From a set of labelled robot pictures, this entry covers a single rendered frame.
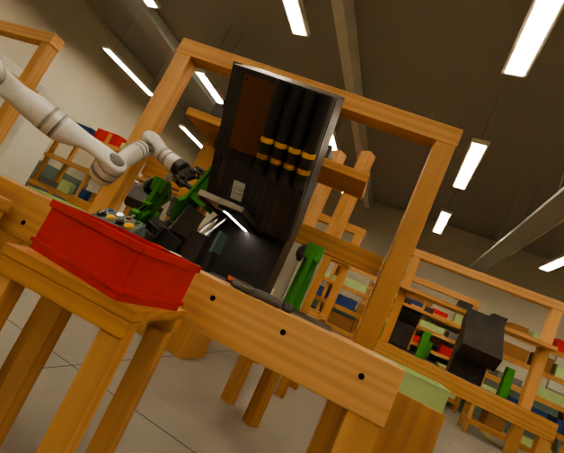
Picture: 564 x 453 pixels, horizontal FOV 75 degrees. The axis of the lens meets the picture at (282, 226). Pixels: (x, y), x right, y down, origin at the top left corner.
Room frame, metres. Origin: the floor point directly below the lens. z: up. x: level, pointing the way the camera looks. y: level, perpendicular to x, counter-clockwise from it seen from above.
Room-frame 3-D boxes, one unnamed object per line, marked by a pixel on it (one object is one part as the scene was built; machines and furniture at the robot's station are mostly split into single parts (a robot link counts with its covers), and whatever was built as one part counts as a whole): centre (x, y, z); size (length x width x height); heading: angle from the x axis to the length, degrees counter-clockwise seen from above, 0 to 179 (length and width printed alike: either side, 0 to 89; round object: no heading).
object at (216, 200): (1.33, 0.17, 1.11); 0.39 x 0.16 x 0.03; 168
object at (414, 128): (1.74, 0.16, 1.89); 1.50 x 0.09 x 0.09; 78
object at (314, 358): (1.17, 0.28, 0.82); 1.50 x 0.14 x 0.15; 78
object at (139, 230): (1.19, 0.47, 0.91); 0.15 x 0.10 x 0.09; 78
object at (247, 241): (1.56, 0.09, 1.07); 0.30 x 0.18 x 0.34; 78
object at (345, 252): (1.81, 0.15, 1.23); 1.30 x 0.05 x 0.09; 78
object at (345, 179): (1.70, 0.17, 1.52); 0.90 x 0.25 x 0.04; 78
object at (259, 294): (1.11, -0.03, 0.91); 0.20 x 0.11 x 0.03; 85
